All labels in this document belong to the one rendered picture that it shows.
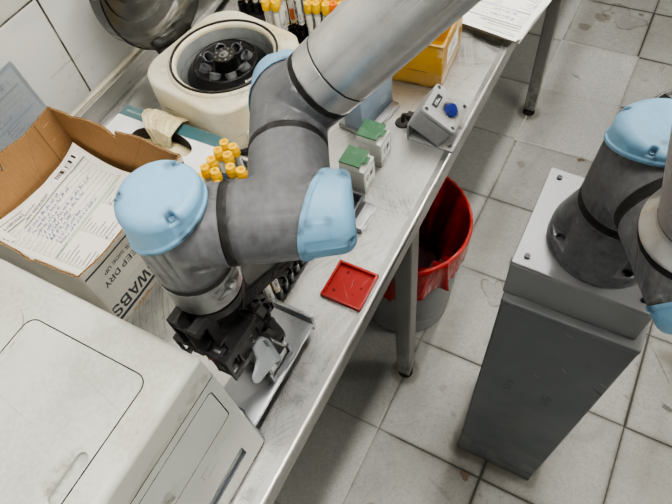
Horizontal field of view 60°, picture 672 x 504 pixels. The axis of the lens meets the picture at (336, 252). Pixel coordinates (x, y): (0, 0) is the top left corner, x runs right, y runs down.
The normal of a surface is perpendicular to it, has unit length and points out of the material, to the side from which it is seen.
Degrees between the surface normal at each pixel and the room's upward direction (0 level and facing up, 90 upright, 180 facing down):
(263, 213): 26
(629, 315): 90
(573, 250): 69
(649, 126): 8
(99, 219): 2
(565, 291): 90
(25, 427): 0
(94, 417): 0
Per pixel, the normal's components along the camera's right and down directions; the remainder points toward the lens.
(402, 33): 0.00, 0.81
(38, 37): 0.88, 0.34
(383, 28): -0.26, 0.62
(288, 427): -0.10, -0.54
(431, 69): -0.39, 0.80
